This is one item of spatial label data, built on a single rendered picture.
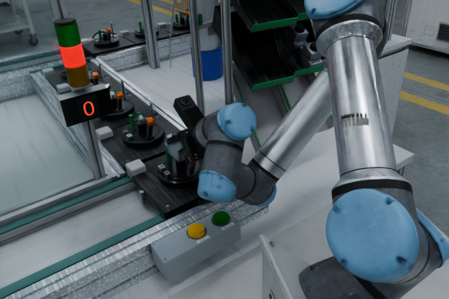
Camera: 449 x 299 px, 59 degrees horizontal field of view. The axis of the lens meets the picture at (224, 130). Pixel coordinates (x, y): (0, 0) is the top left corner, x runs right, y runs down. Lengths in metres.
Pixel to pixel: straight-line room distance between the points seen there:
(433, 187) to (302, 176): 1.67
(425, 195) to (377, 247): 2.23
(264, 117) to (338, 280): 0.61
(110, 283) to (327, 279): 0.49
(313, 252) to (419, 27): 4.33
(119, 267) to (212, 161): 0.35
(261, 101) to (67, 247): 0.67
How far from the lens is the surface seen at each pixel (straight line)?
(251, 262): 1.04
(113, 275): 0.98
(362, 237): 0.58
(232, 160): 0.77
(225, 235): 0.99
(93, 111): 1.06
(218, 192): 0.75
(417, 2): 5.17
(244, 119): 0.77
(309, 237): 1.11
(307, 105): 0.86
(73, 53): 1.00
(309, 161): 1.38
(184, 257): 0.95
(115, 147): 1.32
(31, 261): 1.09
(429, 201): 2.76
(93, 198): 1.17
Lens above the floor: 1.64
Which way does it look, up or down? 30 degrees down
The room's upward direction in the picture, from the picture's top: 3 degrees counter-clockwise
